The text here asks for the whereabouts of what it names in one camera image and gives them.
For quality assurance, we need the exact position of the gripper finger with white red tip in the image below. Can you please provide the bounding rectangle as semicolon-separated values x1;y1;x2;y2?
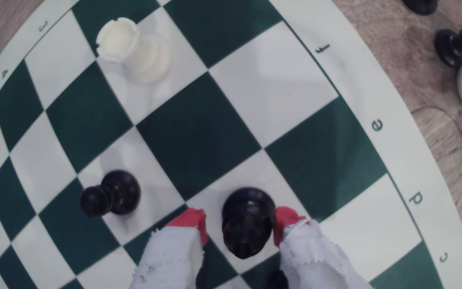
129;208;208;289
273;207;372;289

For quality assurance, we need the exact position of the black chess bishop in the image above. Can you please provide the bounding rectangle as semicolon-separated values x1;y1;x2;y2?
221;187;276;259

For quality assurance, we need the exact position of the black chess pawn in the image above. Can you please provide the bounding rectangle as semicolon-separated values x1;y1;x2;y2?
80;169;142;218
433;23;462;68

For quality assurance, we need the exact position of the green white chess mat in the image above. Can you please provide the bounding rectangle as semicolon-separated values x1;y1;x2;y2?
0;0;462;289

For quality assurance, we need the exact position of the white chess rook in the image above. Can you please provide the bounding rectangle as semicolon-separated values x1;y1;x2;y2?
95;17;172;85

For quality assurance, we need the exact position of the large black chess piece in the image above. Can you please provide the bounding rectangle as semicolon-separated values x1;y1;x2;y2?
401;0;439;16

